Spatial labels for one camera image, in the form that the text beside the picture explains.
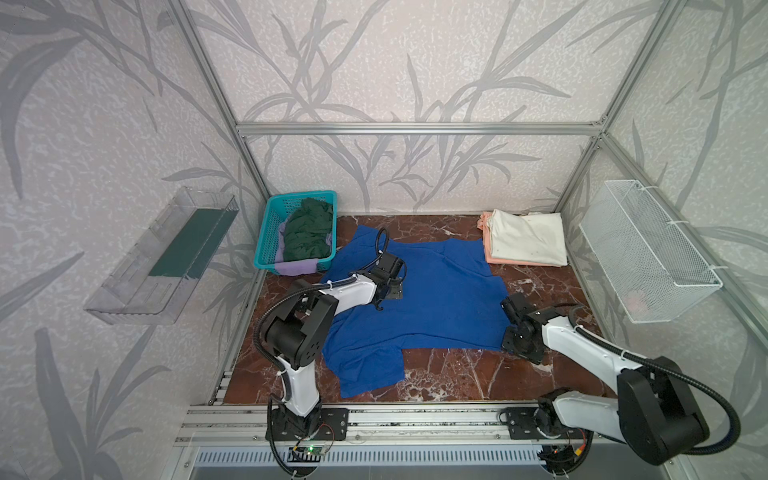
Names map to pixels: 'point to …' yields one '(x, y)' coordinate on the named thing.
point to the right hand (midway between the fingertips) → (512, 340)
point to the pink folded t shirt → (484, 222)
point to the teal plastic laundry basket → (279, 208)
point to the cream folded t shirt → (536, 238)
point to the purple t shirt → (295, 266)
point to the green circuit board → (315, 450)
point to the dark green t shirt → (308, 231)
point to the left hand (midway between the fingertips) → (392, 278)
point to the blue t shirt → (451, 300)
